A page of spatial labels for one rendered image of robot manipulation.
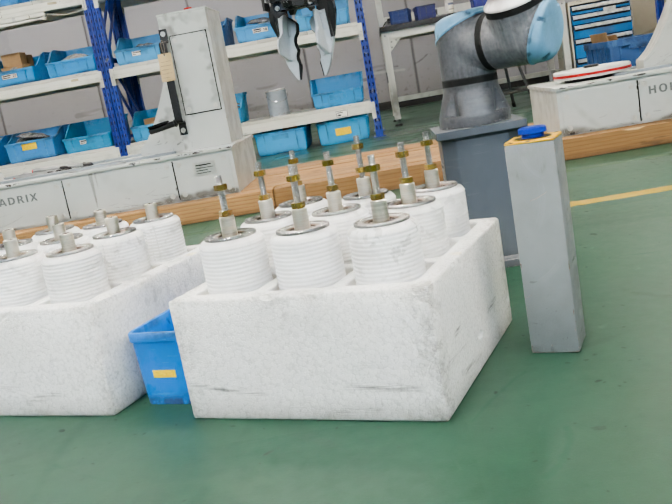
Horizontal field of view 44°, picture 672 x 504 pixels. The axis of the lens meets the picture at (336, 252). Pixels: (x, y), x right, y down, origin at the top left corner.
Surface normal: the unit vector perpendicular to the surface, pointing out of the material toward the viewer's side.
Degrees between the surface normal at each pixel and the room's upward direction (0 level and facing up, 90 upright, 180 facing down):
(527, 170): 90
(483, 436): 0
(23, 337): 90
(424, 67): 90
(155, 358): 92
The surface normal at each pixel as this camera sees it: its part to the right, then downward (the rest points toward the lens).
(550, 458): -0.18, -0.96
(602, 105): -0.04, 0.22
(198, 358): -0.40, 0.25
